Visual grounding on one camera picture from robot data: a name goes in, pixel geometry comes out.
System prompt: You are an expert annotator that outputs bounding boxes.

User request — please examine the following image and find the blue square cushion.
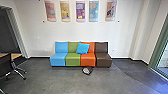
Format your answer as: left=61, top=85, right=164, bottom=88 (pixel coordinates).
left=75, top=42, right=91, bottom=55

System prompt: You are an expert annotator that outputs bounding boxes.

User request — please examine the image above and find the orange sofa seat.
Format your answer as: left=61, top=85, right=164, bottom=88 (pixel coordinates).
left=80, top=41, right=98, bottom=68

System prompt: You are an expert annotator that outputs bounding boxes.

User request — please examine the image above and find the green sofa seat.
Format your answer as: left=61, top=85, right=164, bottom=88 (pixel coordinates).
left=65, top=41, right=83, bottom=68

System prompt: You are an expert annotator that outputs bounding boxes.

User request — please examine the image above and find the brown sofa seat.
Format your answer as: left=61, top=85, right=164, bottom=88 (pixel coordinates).
left=94, top=41, right=113, bottom=69

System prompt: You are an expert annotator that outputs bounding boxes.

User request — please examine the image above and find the blue sofa seat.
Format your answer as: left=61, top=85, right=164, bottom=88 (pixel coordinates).
left=49, top=41, right=69, bottom=68

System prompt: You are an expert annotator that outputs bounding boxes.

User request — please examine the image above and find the wooden conference table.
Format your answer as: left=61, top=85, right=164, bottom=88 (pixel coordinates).
left=0, top=52, right=23, bottom=61

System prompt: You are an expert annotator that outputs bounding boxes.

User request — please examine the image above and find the dark glass partition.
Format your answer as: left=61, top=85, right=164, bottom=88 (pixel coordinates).
left=0, top=6, right=26, bottom=58

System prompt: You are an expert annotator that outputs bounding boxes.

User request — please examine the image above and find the black office chair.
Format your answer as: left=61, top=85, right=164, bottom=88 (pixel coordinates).
left=0, top=52, right=28, bottom=81

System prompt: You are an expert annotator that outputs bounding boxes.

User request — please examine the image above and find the white wall outlet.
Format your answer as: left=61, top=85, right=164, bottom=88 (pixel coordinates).
left=111, top=48, right=118, bottom=53

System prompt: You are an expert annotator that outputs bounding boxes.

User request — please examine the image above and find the purple wall poster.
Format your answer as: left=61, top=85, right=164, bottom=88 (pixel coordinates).
left=75, top=0, right=87, bottom=23

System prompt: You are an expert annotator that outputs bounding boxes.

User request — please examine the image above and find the light blue wall poster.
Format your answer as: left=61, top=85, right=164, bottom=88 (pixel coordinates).
left=88, top=0, right=100, bottom=23

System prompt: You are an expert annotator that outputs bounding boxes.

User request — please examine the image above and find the yellow wall poster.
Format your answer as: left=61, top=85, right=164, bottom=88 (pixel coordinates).
left=59, top=0, right=72, bottom=23

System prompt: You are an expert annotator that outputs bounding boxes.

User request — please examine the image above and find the pink grey wall poster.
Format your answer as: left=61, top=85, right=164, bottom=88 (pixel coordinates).
left=105, top=0, right=118, bottom=22

